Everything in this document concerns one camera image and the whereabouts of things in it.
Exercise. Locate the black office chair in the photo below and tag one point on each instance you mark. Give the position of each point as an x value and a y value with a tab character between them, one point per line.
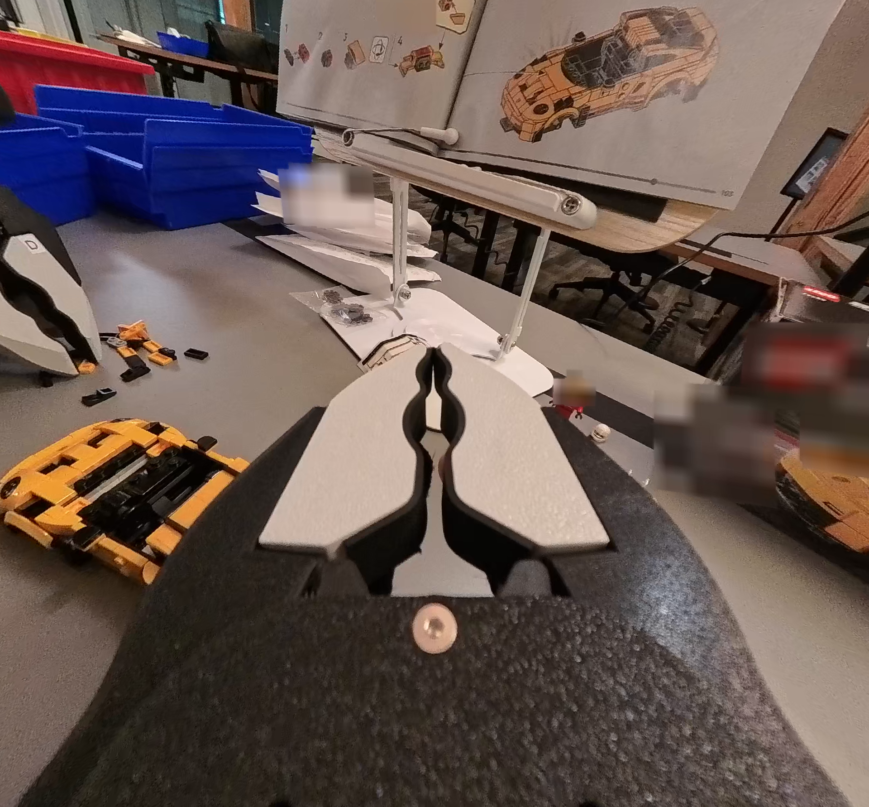
461	229
611	291

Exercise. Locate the white wooden book stand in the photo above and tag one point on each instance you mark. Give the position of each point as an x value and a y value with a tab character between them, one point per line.
475	179

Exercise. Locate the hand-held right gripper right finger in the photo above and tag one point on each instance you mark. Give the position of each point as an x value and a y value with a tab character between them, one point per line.
523	467

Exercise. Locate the orange lego car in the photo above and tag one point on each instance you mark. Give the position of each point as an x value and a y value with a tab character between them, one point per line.
88	454

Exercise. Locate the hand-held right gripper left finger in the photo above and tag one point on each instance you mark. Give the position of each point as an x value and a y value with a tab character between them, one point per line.
360	467

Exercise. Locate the red lego minifigure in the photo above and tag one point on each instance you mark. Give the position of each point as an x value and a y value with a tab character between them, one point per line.
574	409

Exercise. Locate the small black screen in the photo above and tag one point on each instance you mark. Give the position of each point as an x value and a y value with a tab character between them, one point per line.
815	165

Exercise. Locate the lego instruction booklet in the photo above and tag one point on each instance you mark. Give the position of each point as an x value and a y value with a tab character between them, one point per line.
611	5

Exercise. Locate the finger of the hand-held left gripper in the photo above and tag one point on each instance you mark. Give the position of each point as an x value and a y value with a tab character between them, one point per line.
27	331
61	291

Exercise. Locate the lego sticker sheet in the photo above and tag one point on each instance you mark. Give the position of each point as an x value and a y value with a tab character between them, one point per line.
390	348

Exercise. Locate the white lego helmet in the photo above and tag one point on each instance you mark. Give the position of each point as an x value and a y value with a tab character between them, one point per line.
601	432

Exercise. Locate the black lego box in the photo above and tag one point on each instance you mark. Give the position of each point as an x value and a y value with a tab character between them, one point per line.
828	508

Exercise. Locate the small black lego slope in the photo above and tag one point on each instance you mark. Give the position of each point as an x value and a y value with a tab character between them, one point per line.
99	396

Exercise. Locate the small blue plastic bin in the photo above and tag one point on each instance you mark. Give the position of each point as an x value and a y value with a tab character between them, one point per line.
183	45

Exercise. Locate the red plastic bin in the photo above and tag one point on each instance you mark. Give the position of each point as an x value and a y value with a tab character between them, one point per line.
68	66

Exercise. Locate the pile of orange black lego pieces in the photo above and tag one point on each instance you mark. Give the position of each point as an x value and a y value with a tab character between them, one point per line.
136	338

